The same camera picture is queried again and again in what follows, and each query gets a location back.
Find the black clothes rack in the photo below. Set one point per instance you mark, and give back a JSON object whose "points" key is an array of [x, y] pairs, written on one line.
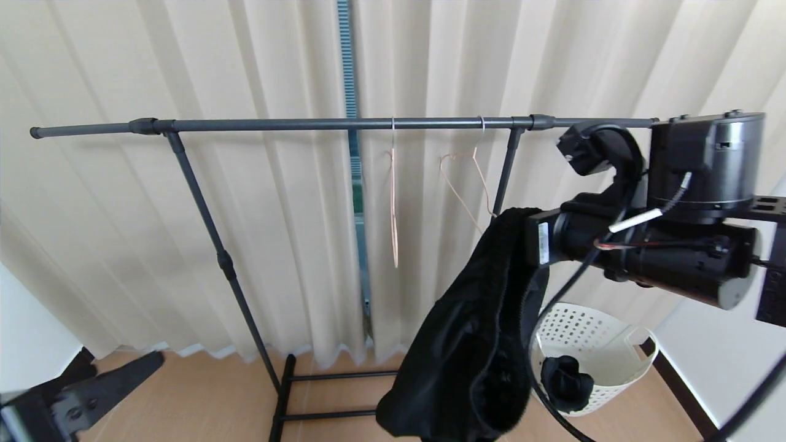
{"points": [[276, 124]]}

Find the beige curtain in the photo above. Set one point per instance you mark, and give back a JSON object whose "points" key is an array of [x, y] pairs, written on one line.
{"points": [[153, 184], [583, 61]]}

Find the window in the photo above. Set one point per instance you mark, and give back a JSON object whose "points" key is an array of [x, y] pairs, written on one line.
{"points": [[350, 73]]}

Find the white laundry basket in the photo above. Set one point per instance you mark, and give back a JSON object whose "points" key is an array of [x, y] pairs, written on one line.
{"points": [[614, 362]]}

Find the pink clothes hanger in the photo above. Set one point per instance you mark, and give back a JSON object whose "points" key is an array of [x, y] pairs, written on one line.
{"points": [[459, 197], [393, 202]]}

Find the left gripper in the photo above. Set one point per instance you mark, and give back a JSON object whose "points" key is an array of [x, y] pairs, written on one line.
{"points": [[31, 420]]}

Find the black shorts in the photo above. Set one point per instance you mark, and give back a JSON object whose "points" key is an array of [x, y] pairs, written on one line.
{"points": [[466, 344]]}

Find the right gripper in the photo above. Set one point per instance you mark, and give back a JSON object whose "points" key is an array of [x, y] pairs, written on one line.
{"points": [[675, 264]]}

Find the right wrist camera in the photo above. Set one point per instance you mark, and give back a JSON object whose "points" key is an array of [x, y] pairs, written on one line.
{"points": [[583, 150]]}

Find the black garment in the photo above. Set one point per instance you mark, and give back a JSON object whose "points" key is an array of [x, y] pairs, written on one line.
{"points": [[565, 383]]}

